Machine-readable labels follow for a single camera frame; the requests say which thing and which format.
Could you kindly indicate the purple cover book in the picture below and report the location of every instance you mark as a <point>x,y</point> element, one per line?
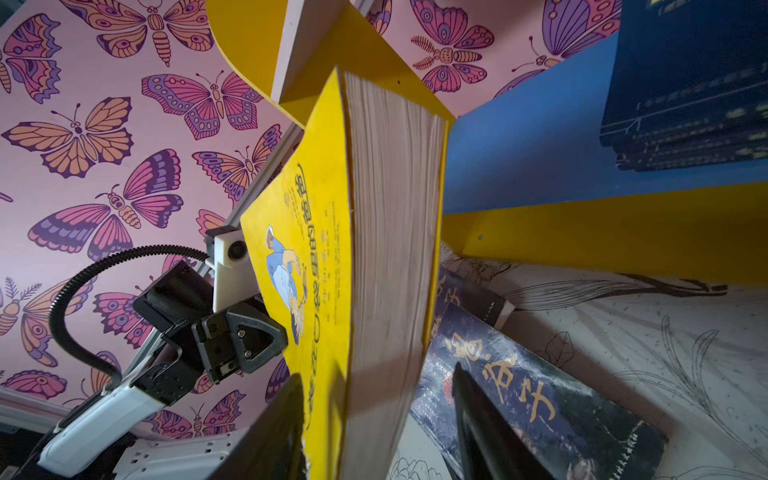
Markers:
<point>575,432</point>

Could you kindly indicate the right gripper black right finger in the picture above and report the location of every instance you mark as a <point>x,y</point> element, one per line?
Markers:
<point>488,446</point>

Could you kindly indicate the dark portrait cover book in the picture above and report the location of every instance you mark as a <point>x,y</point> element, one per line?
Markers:
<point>482,303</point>

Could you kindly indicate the yellow wooden bookshelf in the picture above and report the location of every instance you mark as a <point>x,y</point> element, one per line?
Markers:
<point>526,177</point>

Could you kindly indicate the yellow cartoon cover book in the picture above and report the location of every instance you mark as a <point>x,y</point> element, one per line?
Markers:
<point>344,244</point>

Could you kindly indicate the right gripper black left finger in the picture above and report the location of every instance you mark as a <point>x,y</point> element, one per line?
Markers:
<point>272,447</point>

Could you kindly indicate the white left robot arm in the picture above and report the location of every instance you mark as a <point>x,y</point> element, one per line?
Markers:
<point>127,399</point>

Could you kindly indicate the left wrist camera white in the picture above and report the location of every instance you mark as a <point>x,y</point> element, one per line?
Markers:
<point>233,275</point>

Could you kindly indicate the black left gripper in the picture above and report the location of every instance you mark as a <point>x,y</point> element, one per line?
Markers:
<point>179,305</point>

